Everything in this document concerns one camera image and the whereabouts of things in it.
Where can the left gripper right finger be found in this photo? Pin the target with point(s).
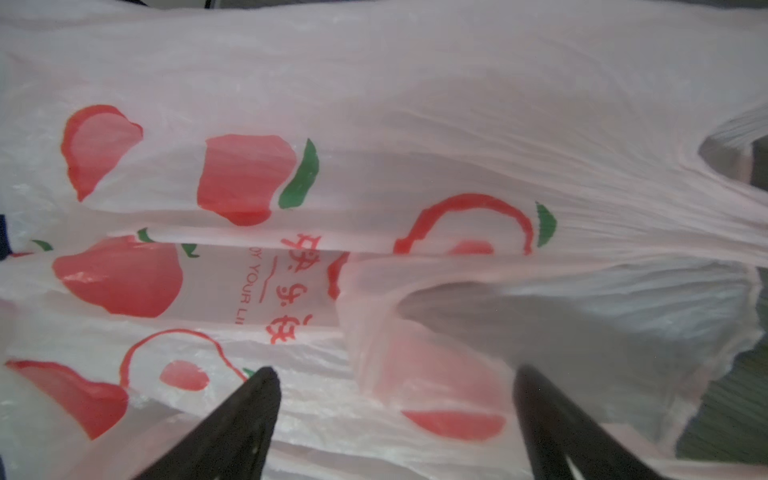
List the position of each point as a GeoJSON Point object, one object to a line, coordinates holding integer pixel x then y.
{"type": "Point", "coordinates": [561, 438]}

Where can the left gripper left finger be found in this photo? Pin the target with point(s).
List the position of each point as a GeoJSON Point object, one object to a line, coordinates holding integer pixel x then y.
{"type": "Point", "coordinates": [232, 442]}

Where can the pink plastic bag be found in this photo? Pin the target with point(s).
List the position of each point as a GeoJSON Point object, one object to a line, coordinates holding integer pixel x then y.
{"type": "Point", "coordinates": [396, 205]}

